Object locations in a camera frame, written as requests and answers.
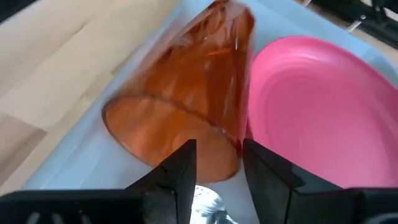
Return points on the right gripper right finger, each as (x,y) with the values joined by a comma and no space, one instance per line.
(311,202)

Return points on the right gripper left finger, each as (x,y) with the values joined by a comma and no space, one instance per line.
(140,202)

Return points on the orange faceted plastic cup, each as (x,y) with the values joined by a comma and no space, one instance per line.
(186,102)

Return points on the grey plastic tray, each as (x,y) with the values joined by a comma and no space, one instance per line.
(99,161)

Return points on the pink plastic plate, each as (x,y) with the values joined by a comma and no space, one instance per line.
(320,115)

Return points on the black metal table frame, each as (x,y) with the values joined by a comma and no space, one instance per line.
(373,18)

